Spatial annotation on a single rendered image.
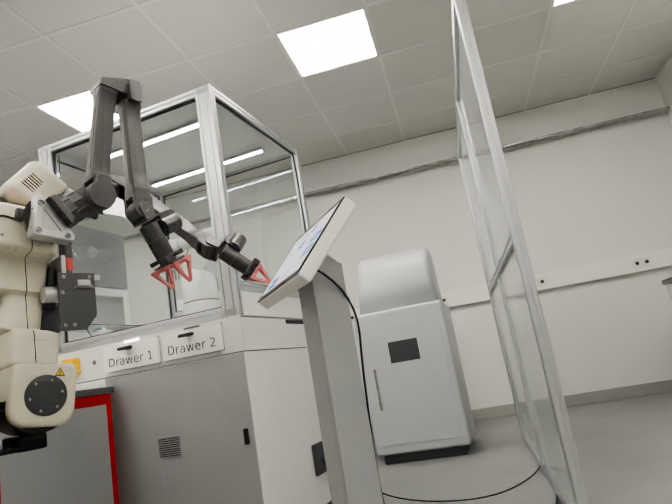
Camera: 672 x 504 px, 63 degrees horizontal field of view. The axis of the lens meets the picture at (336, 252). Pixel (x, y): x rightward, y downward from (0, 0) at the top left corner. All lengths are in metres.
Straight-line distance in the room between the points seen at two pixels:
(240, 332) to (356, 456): 0.74
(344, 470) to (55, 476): 1.12
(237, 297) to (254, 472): 0.68
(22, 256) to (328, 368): 0.95
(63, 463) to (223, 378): 0.66
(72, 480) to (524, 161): 4.62
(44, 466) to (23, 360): 0.84
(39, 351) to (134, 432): 1.05
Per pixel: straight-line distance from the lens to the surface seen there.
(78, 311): 1.68
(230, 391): 2.32
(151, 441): 2.57
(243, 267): 2.00
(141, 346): 2.55
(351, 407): 1.86
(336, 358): 1.85
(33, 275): 1.71
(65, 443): 2.47
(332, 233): 1.72
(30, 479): 2.37
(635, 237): 5.68
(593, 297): 5.52
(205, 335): 2.36
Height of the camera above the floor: 0.66
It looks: 12 degrees up
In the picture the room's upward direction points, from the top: 10 degrees counter-clockwise
